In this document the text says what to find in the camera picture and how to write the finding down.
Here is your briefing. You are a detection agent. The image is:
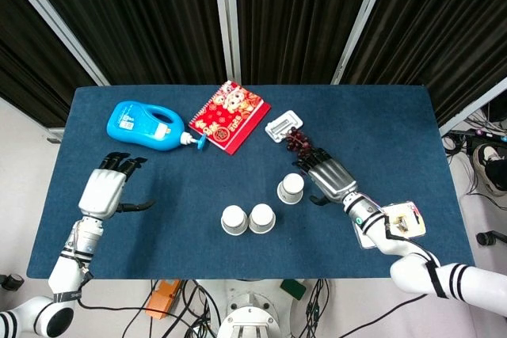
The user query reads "green box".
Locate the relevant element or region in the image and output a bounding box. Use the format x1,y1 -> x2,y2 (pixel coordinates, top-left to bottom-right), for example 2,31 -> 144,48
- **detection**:
279,279 -> 308,302

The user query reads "dark purple grape bunch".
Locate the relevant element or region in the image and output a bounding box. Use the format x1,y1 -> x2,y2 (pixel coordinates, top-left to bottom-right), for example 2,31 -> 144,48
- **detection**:
284,126 -> 320,161

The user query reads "orange device box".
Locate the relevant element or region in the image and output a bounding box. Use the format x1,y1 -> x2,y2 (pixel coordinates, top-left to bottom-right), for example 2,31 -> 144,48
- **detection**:
144,279 -> 183,319

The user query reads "black cable bundle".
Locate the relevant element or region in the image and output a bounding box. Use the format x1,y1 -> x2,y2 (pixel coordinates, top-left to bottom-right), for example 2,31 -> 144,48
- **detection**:
296,279 -> 330,338
441,108 -> 507,159
77,279 -> 223,338

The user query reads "white paper cup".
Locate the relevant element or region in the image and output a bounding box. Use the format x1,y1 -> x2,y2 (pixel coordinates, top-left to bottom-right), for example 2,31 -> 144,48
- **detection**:
220,204 -> 250,236
248,203 -> 276,234
276,172 -> 306,205

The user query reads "razor in blister pack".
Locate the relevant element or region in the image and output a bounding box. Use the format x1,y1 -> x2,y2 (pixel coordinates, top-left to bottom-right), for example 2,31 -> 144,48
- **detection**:
353,201 -> 428,250

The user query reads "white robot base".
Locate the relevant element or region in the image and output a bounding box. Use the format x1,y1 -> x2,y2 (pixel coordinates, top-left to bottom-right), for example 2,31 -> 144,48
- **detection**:
216,279 -> 294,338

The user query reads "white black sneaker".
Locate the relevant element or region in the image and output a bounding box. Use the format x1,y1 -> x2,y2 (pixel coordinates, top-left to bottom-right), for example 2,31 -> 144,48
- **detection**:
471,143 -> 507,192

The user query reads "clear plastic tray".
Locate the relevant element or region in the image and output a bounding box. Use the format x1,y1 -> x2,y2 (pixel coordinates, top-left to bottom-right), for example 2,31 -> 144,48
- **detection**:
264,109 -> 305,144

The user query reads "black power strip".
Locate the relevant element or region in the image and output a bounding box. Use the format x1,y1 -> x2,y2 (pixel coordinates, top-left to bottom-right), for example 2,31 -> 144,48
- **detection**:
449,128 -> 507,142

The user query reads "black curtain panel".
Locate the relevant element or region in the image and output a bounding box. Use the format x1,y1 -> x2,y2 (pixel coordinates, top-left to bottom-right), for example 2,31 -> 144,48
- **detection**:
0,0 -> 97,129
15,0 -> 234,86
233,0 -> 382,85
339,0 -> 507,127

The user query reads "red spiral notebook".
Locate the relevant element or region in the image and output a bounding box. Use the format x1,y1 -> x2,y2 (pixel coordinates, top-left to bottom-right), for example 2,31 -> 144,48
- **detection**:
188,79 -> 273,156

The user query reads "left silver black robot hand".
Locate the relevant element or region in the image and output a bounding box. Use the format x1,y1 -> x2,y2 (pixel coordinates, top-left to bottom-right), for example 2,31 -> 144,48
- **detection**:
78,151 -> 157,220

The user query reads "white frame post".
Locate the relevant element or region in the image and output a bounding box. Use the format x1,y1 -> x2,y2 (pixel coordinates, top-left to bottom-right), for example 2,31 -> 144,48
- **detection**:
438,75 -> 507,137
330,0 -> 397,85
0,0 -> 111,86
211,0 -> 242,85

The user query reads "blue felt table cover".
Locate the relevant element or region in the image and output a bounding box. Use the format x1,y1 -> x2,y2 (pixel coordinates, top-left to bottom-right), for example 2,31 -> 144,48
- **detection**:
25,84 -> 475,280

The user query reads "blue detergent bottle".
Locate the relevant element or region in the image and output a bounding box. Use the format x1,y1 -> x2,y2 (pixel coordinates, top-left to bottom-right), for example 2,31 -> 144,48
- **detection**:
105,101 -> 209,153

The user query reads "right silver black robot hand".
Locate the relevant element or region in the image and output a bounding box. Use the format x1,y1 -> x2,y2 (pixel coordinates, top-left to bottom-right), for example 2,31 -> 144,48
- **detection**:
292,146 -> 360,207

